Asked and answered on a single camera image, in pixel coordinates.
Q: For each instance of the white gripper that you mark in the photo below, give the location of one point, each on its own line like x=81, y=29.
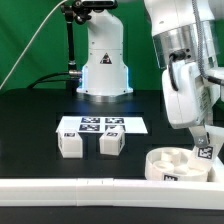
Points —
x=191, y=103

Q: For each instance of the white round stool seat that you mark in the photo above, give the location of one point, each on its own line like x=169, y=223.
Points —
x=170, y=164

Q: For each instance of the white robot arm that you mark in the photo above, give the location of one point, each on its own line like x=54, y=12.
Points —
x=150, y=45

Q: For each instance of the white marker sheet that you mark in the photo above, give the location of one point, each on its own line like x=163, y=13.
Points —
x=96, y=124

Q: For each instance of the white L-shaped obstacle frame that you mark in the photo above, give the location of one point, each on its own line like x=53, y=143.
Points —
x=116, y=192

